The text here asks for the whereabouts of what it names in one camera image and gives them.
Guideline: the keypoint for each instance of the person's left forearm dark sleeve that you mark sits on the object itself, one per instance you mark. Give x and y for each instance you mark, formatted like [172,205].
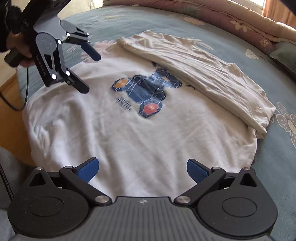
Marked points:
[9,19]

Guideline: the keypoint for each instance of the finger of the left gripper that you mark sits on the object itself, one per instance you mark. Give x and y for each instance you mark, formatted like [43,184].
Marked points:
[50,63]
[79,37]

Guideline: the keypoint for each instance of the pink floral folded quilt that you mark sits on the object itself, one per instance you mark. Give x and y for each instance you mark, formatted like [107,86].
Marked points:
[232,17]

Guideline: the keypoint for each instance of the grey-green pillow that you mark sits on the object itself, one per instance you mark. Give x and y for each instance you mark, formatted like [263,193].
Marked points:
[285,54]

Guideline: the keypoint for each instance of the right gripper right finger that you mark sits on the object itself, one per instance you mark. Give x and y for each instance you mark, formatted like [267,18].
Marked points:
[227,203]

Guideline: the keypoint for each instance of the white printed sweatshirt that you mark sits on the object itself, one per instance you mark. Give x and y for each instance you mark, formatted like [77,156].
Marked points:
[155,101]

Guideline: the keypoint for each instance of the person's left hand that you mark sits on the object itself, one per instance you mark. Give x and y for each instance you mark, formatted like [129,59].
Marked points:
[17,41]

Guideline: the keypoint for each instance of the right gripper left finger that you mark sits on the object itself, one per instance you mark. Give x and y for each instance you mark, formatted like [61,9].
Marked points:
[55,203]

